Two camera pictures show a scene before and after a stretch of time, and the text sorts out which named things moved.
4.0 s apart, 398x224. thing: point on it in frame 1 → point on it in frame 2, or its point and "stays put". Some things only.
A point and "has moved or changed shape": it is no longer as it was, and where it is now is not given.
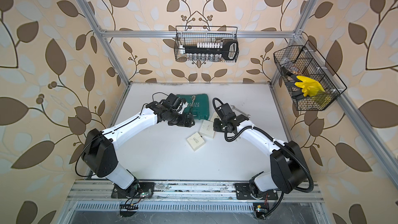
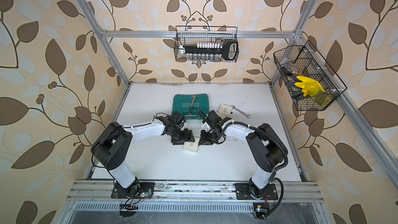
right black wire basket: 311,82 stays put
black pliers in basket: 298,94 stays put
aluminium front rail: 90,191 stays put
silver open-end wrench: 233,108 stays put
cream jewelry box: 196,141 has moved or changed shape
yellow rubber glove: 310,87 stays put
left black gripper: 183,122 → 186,138
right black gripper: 216,125 → 204,140
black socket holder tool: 212,51 stays put
